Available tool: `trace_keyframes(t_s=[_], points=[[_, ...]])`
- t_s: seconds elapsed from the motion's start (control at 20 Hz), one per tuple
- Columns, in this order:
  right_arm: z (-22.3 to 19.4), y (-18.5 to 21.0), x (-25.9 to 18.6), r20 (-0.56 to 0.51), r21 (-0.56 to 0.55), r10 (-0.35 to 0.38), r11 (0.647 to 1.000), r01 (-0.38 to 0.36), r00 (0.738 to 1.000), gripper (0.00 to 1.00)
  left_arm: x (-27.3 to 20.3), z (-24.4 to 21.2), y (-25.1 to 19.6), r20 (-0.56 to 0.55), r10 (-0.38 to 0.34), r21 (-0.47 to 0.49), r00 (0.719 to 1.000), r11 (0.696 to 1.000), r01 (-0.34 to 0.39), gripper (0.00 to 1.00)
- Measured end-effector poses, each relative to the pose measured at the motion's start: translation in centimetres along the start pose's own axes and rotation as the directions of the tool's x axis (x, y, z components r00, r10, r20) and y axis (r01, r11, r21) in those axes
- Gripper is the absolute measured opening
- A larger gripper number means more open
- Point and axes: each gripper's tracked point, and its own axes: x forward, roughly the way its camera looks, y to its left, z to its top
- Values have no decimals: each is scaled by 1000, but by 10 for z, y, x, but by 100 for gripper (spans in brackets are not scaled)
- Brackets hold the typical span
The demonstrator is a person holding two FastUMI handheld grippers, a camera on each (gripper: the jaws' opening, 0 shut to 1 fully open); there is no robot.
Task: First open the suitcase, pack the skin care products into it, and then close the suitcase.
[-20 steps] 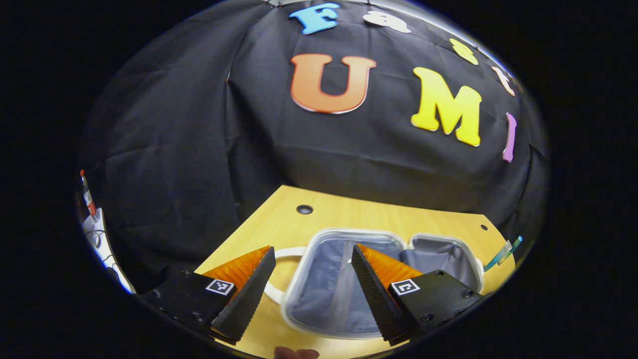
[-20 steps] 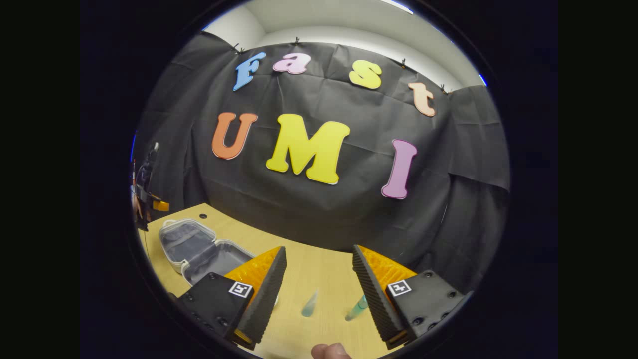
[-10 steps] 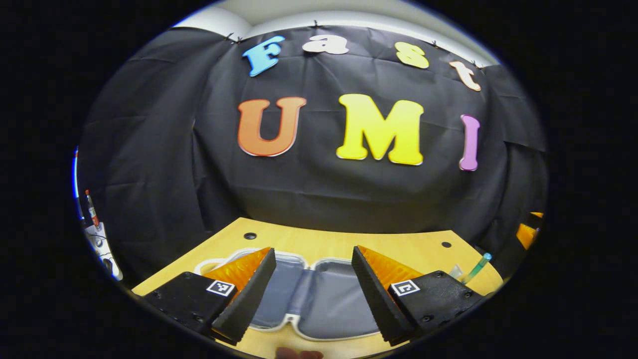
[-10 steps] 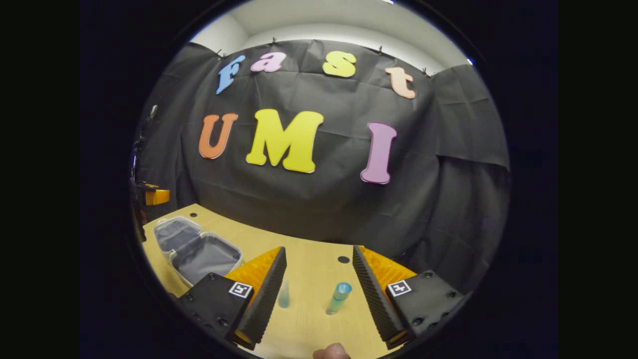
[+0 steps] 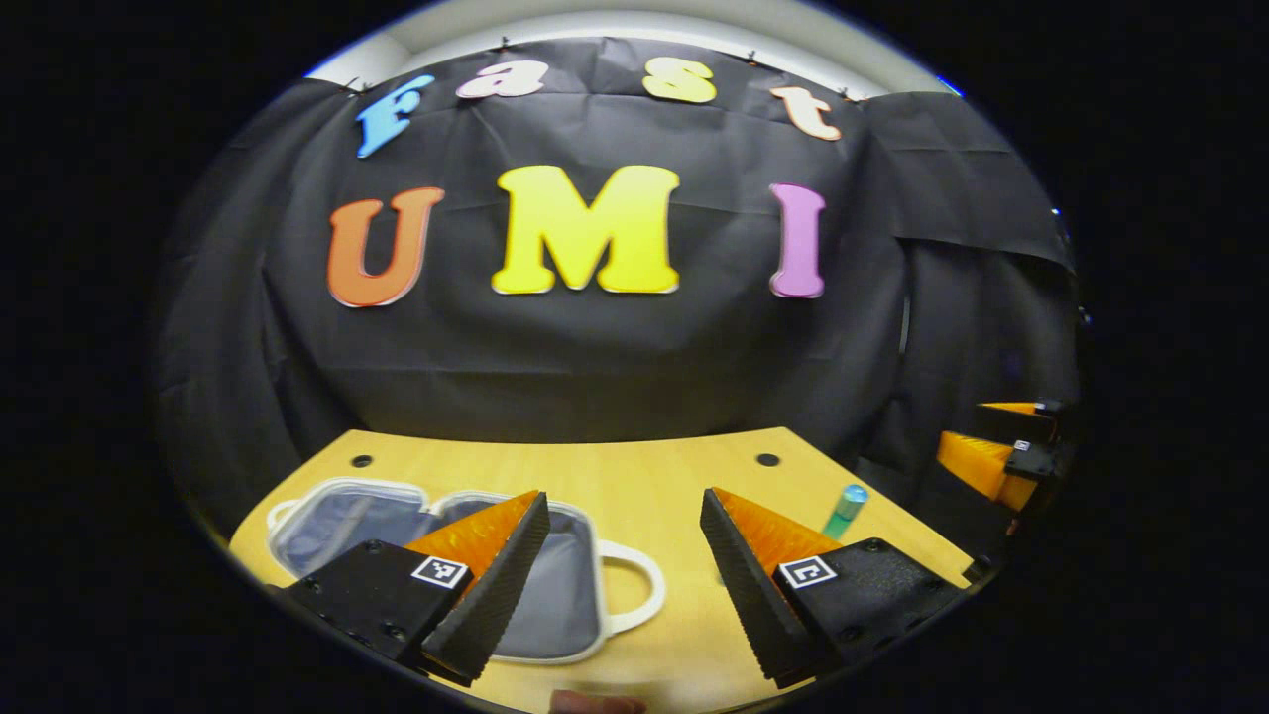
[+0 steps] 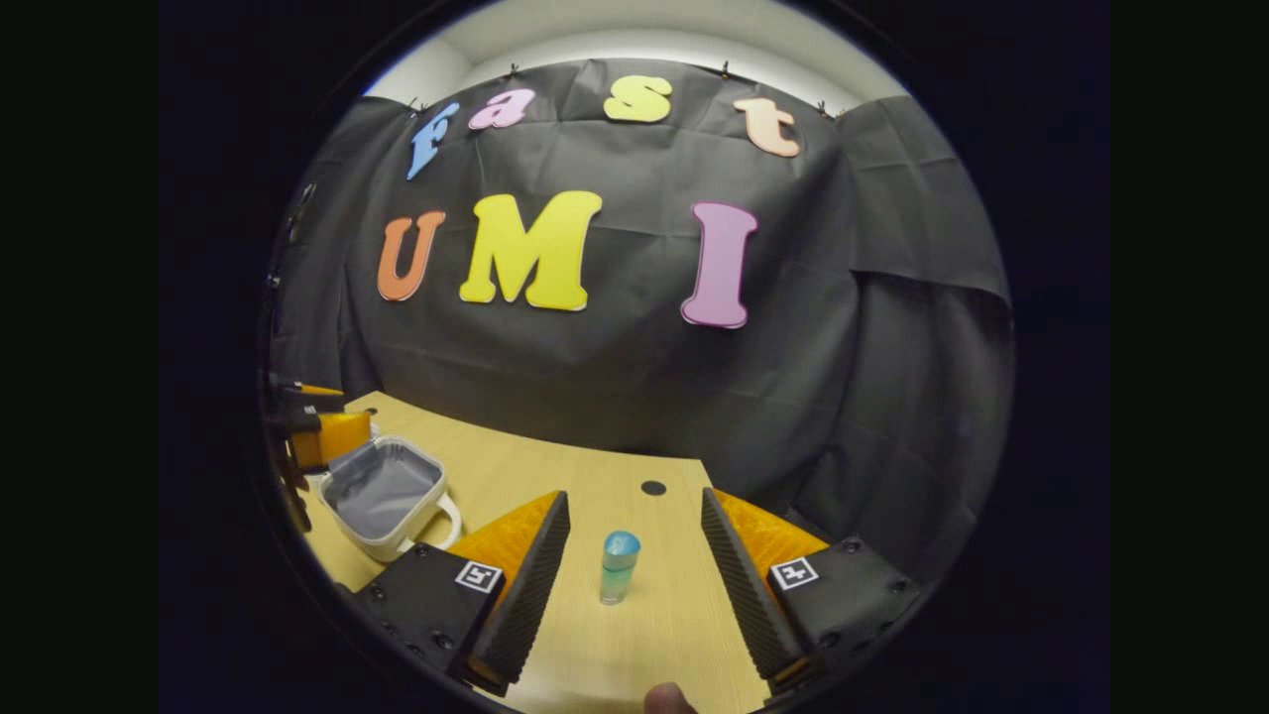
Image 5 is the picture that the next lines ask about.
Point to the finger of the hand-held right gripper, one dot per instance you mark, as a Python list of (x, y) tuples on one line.
[(991, 471), (1021, 421)]

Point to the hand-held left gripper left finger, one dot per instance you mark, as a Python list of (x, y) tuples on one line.
[(506, 585)]

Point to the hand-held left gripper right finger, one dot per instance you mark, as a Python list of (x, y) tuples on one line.
[(744, 585)]

